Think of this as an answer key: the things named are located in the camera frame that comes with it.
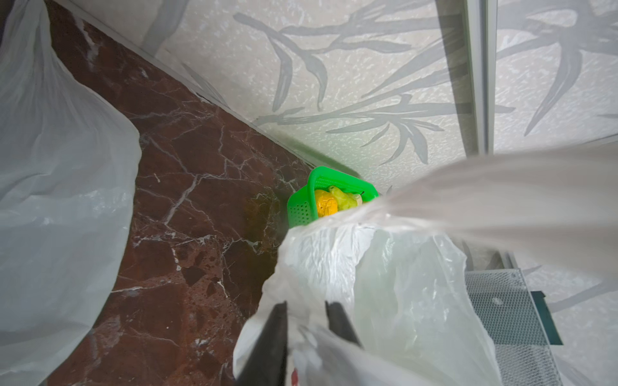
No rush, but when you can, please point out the green pear top left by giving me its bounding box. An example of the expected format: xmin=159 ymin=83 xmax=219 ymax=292
xmin=328 ymin=186 xmax=363 ymax=212

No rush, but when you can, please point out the white wire mesh basket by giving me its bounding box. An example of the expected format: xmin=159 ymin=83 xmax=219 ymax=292
xmin=465 ymin=269 xmax=563 ymax=385

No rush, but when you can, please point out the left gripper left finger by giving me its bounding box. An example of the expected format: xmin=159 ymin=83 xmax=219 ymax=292
xmin=236 ymin=302 xmax=288 ymax=386

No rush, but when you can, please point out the green plastic basket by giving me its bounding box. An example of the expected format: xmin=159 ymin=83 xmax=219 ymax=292
xmin=287 ymin=167 xmax=378 ymax=228

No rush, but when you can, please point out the white cartoon plastic bag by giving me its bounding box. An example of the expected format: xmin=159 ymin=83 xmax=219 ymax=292
xmin=233 ymin=143 xmax=617 ymax=385

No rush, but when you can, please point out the white printed plastic bag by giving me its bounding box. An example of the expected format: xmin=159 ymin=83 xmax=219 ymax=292
xmin=1 ymin=1 xmax=141 ymax=385

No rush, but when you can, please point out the orange pear upper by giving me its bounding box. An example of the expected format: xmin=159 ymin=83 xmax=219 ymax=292
xmin=315 ymin=189 xmax=339 ymax=218

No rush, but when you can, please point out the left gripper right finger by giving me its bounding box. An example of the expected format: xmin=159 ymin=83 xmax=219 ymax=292
xmin=325 ymin=302 xmax=362 ymax=347

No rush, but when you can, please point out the dark green card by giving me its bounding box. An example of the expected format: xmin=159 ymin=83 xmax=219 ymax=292
xmin=530 ymin=291 xmax=563 ymax=346

